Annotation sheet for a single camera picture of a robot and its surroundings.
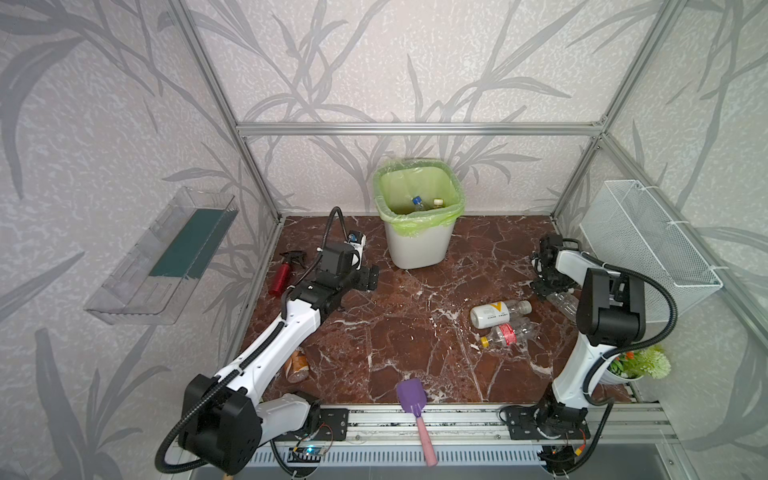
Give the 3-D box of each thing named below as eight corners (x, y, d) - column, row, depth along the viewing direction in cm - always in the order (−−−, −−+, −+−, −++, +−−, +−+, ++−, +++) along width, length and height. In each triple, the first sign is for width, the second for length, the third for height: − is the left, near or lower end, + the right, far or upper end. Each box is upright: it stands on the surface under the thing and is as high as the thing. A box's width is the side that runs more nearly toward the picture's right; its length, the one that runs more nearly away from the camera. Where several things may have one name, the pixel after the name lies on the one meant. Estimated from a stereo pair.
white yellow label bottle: (474, 332, 91) (478, 323, 86) (469, 314, 95) (472, 305, 90) (508, 327, 92) (514, 318, 87) (502, 310, 96) (507, 300, 91)
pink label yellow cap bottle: (487, 356, 87) (491, 349, 82) (478, 339, 90) (481, 331, 86) (533, 338, 90) (539, 331, 86) (522, 322, 94) (528, 314, 89)
